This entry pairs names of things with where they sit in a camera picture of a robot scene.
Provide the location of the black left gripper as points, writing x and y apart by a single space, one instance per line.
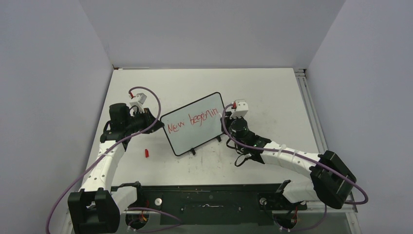
147 116

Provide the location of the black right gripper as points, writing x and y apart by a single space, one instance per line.
227 120

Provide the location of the black framed small whiteboard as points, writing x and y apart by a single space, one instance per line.
194 124

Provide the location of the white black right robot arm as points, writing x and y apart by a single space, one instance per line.
330 180

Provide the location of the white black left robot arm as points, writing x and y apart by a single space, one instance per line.
93 209

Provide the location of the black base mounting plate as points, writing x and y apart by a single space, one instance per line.
211 205

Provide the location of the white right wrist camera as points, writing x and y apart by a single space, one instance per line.
239 109

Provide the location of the aluminium right side rail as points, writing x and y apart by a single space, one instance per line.
311 110

